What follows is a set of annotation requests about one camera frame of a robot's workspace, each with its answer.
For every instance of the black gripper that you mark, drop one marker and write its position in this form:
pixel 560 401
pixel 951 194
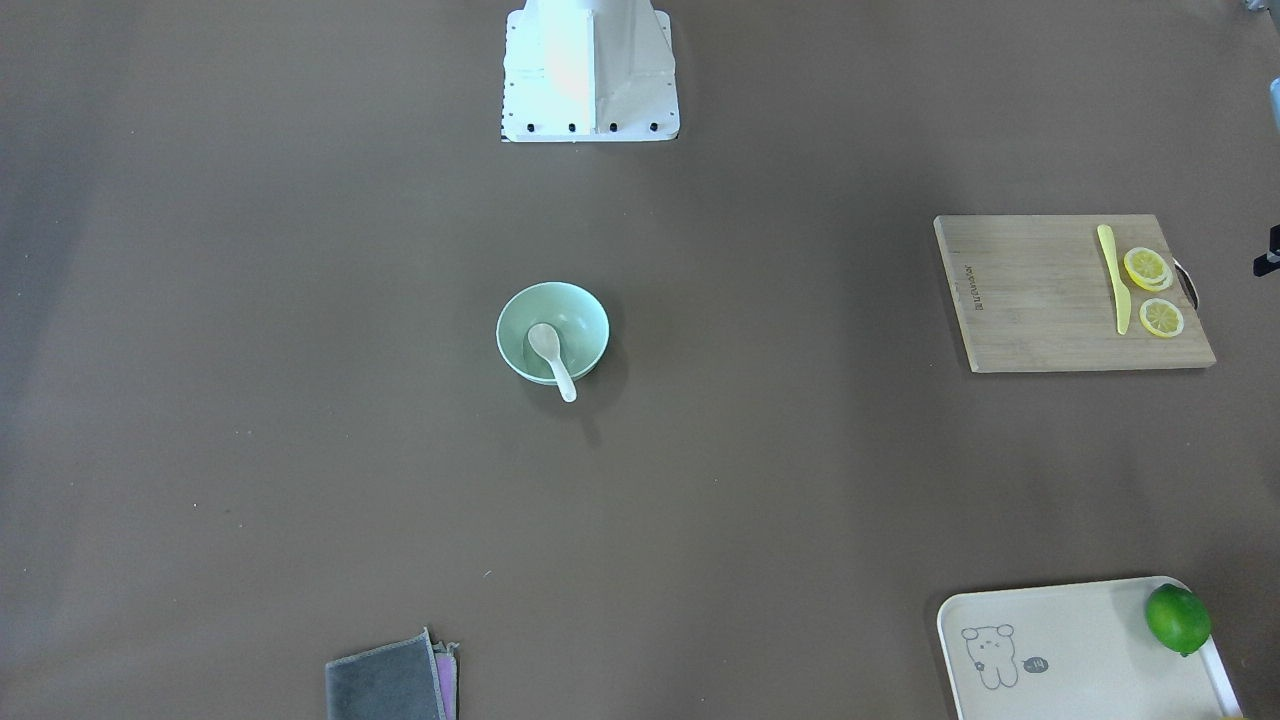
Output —
pixel 1265 265

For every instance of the white ceramic spoon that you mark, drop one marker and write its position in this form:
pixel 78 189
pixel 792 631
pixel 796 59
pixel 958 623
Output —
pixel 545 341

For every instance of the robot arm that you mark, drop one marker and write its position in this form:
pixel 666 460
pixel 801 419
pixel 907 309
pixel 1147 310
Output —
pixel 1274 97

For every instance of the green ceramic bowl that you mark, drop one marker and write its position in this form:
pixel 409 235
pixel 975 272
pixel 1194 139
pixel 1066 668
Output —
pixel 581 322

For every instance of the lemon slice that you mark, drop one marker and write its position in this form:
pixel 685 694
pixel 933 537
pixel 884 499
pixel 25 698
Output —
pixel 1161 318

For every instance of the yellow plastic knife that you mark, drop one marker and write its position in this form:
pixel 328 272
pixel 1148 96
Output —
pixel 1121 293

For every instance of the wooden cutting board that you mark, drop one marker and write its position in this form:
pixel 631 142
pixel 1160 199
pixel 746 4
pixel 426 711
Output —
pixel 1033 294

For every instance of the green lime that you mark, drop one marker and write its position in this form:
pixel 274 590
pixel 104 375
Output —
pixel 1177 619

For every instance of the cream serving tray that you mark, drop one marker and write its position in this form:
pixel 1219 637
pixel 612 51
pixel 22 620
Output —
pixel 1075 651

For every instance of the grey folded cloth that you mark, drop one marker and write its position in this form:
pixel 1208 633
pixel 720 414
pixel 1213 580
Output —
pixel 413 679

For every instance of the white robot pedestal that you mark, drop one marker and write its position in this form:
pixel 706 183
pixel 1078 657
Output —
pixel 589 72

